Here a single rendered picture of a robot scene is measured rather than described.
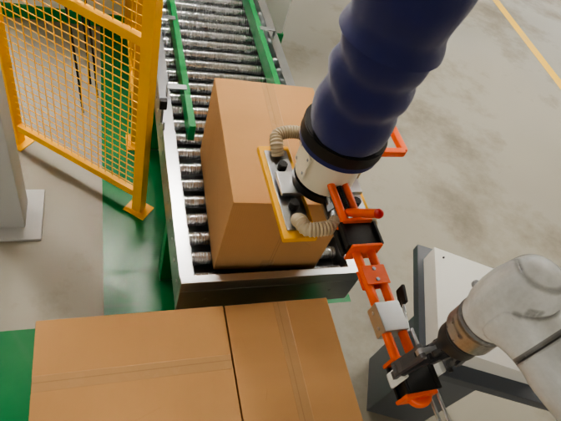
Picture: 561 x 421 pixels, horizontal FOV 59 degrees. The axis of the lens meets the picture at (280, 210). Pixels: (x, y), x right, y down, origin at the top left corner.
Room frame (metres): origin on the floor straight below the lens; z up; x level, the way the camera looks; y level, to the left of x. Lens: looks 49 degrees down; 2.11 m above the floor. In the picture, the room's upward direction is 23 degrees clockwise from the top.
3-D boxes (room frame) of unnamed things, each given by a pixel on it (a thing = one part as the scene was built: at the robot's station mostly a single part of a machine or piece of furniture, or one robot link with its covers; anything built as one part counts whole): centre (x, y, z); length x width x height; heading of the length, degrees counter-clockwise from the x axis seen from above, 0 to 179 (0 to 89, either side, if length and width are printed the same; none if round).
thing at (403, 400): (0.51, -0.38, 1.20); 0.08 x 0.07 x 0.05; 32
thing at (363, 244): (0.81, -0.20, 1.20); 0.10 x 0.08 x 0.06; 122
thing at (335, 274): (1.02, -0.08, 0.58); 0.70 x 0.03 x 0.06; 121
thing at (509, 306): (0.51, -0.40, 1.54); 0.13 x 0.11 x 0.16; 48
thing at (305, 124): (1.03, -0.07, 1.31); 0.23 x 0.23 x 0.04
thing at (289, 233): (0.98, 0.01, 1.09); 0.34 x 0.10 x 0.05; 32
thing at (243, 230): (1.33, 0.11, 0.75); 0.60 x 0.40 x 0.40; 28
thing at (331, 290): (1.02, -0.08, 0.48); 0.70 x 0.03 x 0.15; 121
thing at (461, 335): (0.52, -0.39, 1.43); 0.09 x 0.09 x 0.06
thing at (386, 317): (0.63, -0.32, 1.19); 0.07 x 0.07 x 0.04; 32
